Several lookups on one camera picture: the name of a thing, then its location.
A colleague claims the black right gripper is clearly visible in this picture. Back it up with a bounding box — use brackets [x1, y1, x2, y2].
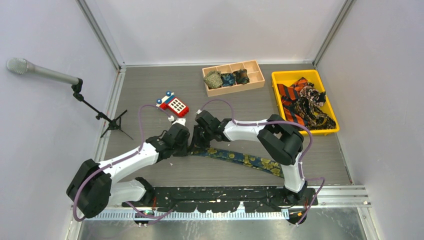
[189, 125, 214, 153]

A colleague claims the blue yellow floral tie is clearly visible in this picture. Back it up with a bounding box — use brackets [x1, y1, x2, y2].
[189, 147, 284, 178]

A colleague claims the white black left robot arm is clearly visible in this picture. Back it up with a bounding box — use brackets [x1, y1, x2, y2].
[66, 118, 190, 219]

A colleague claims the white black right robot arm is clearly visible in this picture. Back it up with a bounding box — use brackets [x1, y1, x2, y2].
[195, 110, 308, 205]

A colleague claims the red white toy brick block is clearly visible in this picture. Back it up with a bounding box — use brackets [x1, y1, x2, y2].
[156, 91, 190, 118]

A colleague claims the olive green rolled tie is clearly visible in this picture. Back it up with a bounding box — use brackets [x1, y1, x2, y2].
[203, 70, 223, 89]

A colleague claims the blue rolled tie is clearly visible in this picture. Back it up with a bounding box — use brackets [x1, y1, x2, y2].
[220, 73, 236, 87]

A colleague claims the wooden divided tray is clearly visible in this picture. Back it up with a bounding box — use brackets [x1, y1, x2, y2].
[202, 60, 265, 97]

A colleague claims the dark brown rolled tie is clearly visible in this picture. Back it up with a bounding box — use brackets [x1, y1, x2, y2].
[232, 69, 250, 85]

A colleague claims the orange navy striped tie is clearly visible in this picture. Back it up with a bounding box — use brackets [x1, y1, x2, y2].
[277, 77, 309, 127]

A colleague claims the yellow plastic bin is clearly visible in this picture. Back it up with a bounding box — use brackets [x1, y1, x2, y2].
[271, 69, 340, 135]

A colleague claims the black microphone stand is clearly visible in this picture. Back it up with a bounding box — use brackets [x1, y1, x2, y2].
[71, 78, 134, 140]

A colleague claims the black floral patterned tie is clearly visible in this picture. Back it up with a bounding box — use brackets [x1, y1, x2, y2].
[295, 81, 337, 131]

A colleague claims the silver microphone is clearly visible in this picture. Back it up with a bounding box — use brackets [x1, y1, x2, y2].
[6, 57, 81, 85]

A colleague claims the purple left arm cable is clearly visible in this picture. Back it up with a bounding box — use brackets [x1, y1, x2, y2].
[72, 104, 181, 226]

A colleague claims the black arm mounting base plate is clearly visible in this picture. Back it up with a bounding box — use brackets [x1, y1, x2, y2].
[122, 186, 318, 224]

